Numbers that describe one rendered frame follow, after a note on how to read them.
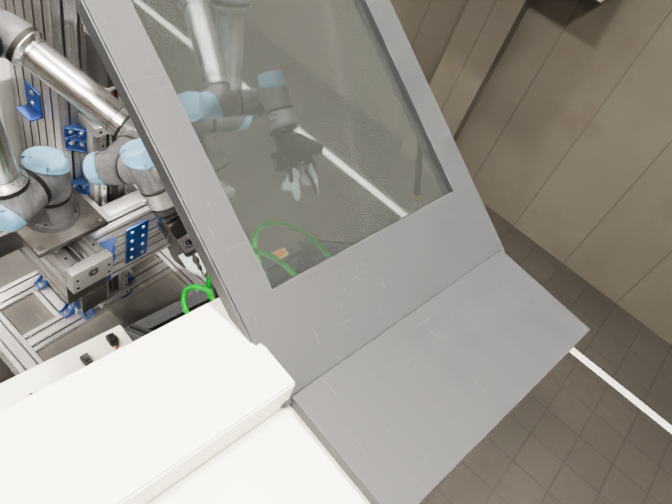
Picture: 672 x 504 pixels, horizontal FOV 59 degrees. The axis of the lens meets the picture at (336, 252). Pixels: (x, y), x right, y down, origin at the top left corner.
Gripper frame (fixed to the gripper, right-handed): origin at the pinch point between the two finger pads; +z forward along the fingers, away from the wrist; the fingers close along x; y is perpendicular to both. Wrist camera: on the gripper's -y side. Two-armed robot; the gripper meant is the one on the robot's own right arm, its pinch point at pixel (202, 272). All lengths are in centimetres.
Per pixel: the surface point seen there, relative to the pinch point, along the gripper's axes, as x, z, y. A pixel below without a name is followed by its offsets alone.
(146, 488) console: 26, -12, -59
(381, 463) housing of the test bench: -7, 9, -65
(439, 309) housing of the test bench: -38, 10, -42
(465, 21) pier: -211, 42, 154
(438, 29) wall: -210, 51, 180
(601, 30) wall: -245, 50, 89
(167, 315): 12.6, 23.9, 24.0
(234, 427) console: 11, -8, -55
